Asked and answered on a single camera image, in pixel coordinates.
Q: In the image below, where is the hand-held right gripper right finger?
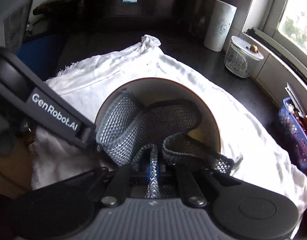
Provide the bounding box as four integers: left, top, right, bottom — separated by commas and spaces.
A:
164, 164, 235, 207

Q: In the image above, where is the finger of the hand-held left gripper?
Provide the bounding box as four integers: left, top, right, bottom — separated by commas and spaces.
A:
92, 140, 112, 161

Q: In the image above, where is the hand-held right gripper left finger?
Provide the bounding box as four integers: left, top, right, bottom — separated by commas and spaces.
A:
68, 164, 154, 207

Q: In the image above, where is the black metal mesh basket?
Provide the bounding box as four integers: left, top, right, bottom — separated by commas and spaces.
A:
95, 89, 236, 201

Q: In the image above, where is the brown and white bowl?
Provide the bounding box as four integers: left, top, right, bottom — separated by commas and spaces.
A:
95, 77, 222, 167

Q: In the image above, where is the brown glass bottle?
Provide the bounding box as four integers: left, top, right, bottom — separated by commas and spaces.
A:
16, 127, 37, 145

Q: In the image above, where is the white towel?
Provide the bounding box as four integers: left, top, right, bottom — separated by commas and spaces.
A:
30, 34, 307, 214

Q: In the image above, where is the grey appliance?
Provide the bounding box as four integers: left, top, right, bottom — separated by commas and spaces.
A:
0, 0, 34, 53

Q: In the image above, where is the dark pot with lid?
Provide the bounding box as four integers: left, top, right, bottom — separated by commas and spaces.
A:
32, 0, 84, 18

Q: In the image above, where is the blue plastic basket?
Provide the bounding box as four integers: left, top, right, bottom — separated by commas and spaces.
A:
277, 97, 307, 171

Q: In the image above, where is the dark red rice cooker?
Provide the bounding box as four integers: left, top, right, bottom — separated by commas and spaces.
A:
83, 0, 192, 23

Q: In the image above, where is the serrated knife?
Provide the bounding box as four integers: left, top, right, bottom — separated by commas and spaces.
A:
284, 82, 307, 117

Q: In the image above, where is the glass jar with lid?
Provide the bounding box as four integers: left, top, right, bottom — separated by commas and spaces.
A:
224, 35, 265, 79

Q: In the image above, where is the paper towel roll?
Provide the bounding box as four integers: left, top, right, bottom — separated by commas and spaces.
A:
203, 0, 237, 52

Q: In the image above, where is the window frame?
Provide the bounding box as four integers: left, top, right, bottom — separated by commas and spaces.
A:
244, 0, 307, 92

